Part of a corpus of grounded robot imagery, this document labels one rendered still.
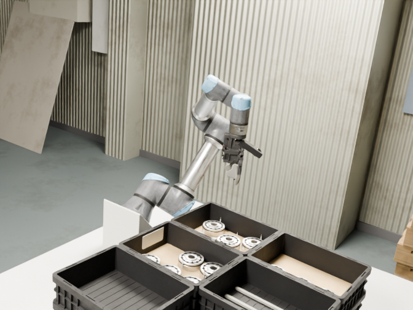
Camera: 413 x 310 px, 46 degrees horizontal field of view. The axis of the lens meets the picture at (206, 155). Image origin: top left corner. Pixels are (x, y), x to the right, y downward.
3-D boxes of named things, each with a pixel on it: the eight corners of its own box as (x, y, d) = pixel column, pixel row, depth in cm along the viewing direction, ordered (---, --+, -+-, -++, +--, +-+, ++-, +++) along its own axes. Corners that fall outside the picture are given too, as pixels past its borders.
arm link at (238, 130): (246, 121, 199) (249, 127, 191) (245, 131, 200) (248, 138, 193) (228, 120, 198) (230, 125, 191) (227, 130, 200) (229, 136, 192)
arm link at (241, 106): (252, 95, 195) (251, 99, 187) (249, 121, 199) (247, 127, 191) (233, 92, 196) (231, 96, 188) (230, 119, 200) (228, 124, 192)
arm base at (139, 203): (114, 205, 225) (125, 187, 229) (130, 221, 236) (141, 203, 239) (136, 214, 216) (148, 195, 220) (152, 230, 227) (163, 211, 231)
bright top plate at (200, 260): (173, 259, 196) (173, 258, 195) (188, 250, 203) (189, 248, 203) (193, 269, 190) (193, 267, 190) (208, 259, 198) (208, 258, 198)
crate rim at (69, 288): (50, 280, 166) (49, 274, 166) (116, 248, 189) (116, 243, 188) (131, 335, 144) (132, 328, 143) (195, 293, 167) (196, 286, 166)
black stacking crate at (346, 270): (242, 282, 193) (245, 256, 189) (279, 254, 216) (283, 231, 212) (335, 328, 171) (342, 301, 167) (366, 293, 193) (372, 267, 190)
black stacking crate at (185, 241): (115, 270, 192) (117, 245, 189) (166, 244, 215) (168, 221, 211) (193, 315, 170) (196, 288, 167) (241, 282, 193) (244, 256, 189)
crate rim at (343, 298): (244, 260, 190) (245, 254, 189) (283, 235, 213) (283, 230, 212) (341, 306, 168) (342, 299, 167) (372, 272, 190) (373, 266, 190)
